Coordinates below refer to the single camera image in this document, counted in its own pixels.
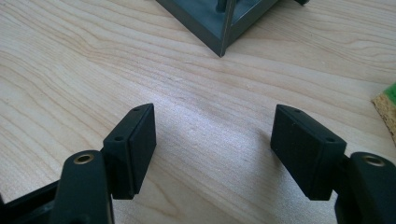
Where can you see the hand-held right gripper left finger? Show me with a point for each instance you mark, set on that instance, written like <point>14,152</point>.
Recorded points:
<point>129,155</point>

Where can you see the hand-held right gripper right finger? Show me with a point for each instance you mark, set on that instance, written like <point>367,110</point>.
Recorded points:
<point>306,152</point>

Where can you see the green and yellow sponge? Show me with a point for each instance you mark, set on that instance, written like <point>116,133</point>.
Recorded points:
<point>387,109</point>

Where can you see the dark grey box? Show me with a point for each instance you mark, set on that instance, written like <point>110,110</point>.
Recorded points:
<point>214,18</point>

